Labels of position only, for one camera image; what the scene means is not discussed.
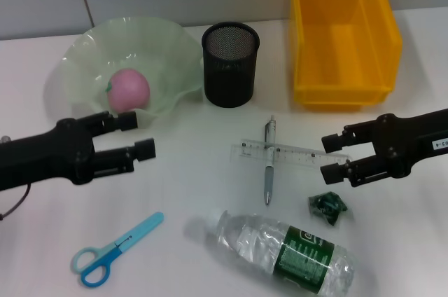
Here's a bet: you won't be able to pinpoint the transparent plastic ruler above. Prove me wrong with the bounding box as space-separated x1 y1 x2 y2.
230 138 352 174

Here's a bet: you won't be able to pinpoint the green label water bottle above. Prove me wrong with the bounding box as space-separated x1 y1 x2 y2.
201 208 358 294

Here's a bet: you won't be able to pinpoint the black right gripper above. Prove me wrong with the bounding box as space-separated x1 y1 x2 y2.
319 107 448 188

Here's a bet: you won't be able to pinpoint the blue scissors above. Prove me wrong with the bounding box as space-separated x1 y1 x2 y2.
71 211 165 288

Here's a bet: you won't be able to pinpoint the dark left gripper cable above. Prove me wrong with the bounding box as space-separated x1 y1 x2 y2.
0 135 33 221

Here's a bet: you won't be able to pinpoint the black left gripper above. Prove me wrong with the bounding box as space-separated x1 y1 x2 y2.
0 110 157 193

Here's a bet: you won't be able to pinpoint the green plastic wrapper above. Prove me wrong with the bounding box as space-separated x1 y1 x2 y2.
307 191 351 230

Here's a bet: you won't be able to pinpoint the pink peach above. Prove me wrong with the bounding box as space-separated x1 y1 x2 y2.
106 68 151 113

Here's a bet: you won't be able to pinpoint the silver ballpoint pen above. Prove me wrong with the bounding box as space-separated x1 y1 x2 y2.
262 116 277 206

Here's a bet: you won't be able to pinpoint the yellow plastic storage bin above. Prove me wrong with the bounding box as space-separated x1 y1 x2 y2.
288 0 403 112

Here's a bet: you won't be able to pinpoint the pale green glass fruit plate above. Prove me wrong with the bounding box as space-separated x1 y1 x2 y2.
55 15 204 126

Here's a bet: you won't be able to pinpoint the black mesh pen holder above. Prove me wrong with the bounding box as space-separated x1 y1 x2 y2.
201 22 262 109

